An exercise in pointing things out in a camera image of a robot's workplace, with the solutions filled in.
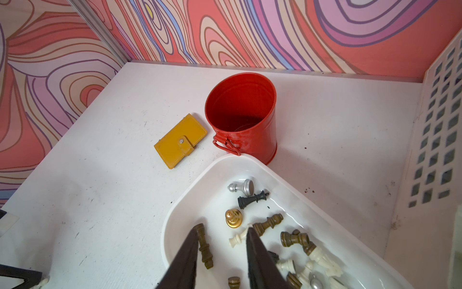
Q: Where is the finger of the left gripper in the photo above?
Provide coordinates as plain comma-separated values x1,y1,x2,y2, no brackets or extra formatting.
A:
0,264,43,289

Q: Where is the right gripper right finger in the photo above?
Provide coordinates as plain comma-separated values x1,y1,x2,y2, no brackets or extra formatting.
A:
246,228,289,289

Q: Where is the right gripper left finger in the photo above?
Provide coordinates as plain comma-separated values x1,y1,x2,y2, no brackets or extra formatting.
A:
156,229,199,289

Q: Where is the white pawn chess piece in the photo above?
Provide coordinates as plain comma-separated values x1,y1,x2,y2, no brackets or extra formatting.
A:
276,259,296,274

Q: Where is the bronze rook chess piece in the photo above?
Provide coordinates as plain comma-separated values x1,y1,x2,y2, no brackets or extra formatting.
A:
303,242,316,256

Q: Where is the gold pawn chess piece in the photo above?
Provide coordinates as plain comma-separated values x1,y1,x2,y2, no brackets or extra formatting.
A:
225,208,243,229

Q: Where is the black king chess piece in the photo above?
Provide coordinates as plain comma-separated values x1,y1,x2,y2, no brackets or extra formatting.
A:
238,191,270,210

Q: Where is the silver pawn chess piece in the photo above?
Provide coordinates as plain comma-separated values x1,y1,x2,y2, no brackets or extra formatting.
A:
227,179,255,197

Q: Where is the black pawn chess piece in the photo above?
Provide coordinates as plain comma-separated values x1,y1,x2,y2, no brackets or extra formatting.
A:
268,251,280,264

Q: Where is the bronze pawn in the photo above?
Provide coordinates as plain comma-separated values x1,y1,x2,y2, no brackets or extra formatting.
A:
280,230,310,248
228,276,241,289

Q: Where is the white bishop chess piece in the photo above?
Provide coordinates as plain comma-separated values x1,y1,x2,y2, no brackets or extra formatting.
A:
296,261,315,289

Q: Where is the white plastic storage box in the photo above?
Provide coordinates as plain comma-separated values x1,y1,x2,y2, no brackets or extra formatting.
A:
161,155,410,289

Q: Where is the white knight chess piece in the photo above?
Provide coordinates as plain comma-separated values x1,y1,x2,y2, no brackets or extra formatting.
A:
308,247,344,277

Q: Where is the white small chess piece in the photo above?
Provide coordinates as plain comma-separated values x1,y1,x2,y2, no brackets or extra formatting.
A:
328,277,347,289

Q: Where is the small white pawn piece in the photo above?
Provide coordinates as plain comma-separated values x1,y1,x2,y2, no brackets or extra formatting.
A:
30,278,49,289

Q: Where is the bronze pawn under bishop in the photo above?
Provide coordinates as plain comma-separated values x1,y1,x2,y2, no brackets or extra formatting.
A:
228,276,241,289

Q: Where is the silver piece lower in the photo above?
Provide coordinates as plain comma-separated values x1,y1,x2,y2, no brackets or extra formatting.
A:
309,275,324,289

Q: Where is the yellow wallet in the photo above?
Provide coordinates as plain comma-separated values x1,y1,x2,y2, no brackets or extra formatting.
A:
154,114,208,169

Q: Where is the white desk file organizer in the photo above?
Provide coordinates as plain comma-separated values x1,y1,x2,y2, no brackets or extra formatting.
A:
385,34,462,289

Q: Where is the red metal bucket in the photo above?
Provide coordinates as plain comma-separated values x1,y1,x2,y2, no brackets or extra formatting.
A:
205,72,277,164

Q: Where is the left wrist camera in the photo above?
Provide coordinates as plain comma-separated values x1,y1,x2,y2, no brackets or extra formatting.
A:
0,210,19,237

